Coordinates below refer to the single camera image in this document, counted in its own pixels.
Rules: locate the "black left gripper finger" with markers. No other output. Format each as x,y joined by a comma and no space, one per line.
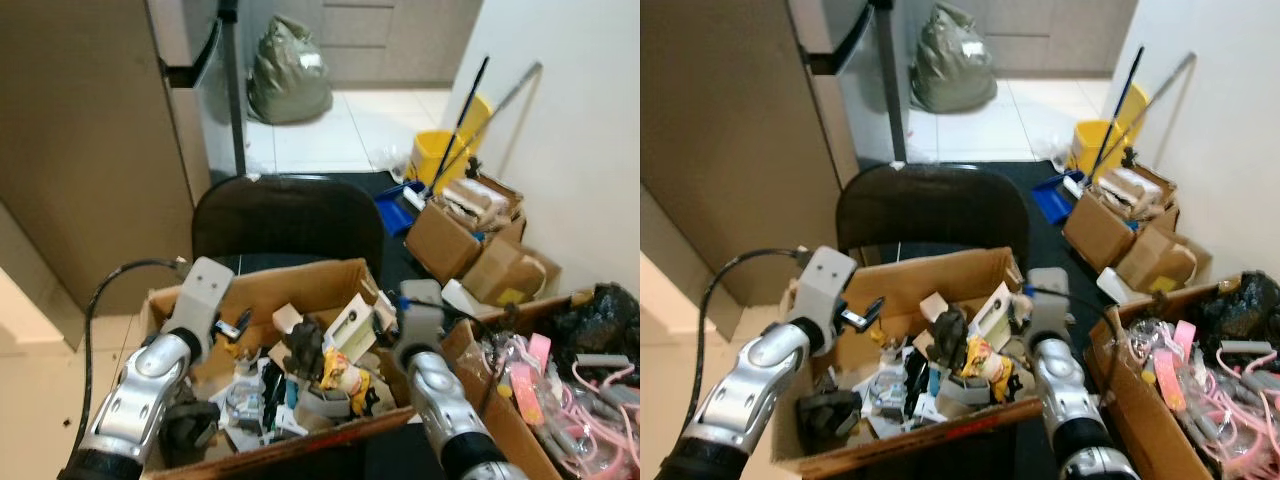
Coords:
245,320
875,308

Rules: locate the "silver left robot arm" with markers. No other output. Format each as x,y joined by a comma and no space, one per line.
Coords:
760,380
140,390

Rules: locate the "black upright pole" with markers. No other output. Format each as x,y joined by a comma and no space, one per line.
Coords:
888,80
233,90

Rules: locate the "black plastic bag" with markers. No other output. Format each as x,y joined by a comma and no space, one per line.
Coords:
595,320
1240,310

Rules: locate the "yellow snack packet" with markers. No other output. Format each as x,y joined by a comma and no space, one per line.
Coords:
985,360
345,372

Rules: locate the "brown cabinet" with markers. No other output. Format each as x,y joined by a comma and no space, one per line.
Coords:
730,130
90,130

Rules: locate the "yellow mop bucket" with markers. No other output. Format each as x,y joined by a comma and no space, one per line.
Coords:
1095,140
435,155

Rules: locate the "blue dustpan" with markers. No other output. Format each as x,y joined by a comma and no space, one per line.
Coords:
1050,195
395,210

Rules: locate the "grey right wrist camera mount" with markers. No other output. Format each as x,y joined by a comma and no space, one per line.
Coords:
420,310
1048,300

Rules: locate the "large cardboard rubbish box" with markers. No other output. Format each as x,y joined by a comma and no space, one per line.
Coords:
940,275
290,280

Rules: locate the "black chair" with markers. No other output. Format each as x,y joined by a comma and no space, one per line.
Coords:
285,220
930,210

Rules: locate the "open small cardboard box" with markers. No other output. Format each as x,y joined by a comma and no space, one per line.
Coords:
1095,230
440,240

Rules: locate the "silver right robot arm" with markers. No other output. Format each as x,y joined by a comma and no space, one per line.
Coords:
1065,390
445,400

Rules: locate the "cardboard box with yellow label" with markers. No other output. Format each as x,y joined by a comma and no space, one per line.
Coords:
505,270
1160,260

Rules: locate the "white carton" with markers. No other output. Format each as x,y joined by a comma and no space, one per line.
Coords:
995,310
350,320

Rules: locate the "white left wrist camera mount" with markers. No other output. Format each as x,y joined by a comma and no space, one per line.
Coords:
205,290
825,285

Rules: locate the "grey-green garbage bag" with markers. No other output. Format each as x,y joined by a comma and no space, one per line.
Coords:
288,80
950,70

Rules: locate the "grey metal pole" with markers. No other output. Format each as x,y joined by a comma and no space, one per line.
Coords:
500,95
1160,90

